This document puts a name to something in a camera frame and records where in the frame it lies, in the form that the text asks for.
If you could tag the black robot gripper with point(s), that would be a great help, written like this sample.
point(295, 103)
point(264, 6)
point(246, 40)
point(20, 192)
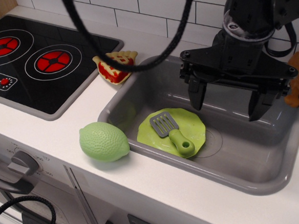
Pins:
point(237, 62)

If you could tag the grey green toy spatula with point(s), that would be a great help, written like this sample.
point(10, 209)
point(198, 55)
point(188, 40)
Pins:
point(165, 126)

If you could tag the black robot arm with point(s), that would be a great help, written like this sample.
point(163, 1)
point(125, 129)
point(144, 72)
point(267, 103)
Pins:
point(259, 18)

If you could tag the light green plastic plate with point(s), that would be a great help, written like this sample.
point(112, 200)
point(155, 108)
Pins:
point(189, 124)

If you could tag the grey toy sink basin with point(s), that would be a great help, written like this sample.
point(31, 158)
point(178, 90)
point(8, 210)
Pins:
point(254, 157)

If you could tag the toy cherry pie slice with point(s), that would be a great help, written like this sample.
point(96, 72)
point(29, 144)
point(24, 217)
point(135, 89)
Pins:
point(112, 75)

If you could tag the green toy lemon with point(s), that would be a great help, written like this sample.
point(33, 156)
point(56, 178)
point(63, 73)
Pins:
point(103, 142)

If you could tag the black toy stove top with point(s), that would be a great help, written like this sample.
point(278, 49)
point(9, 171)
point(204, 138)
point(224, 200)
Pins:
point(43, 67)

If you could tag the grey oven knob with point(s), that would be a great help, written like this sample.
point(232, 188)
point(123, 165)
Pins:
point(23, 163)

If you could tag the grey oven door handle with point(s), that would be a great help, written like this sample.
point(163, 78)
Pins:
point(20, 187)

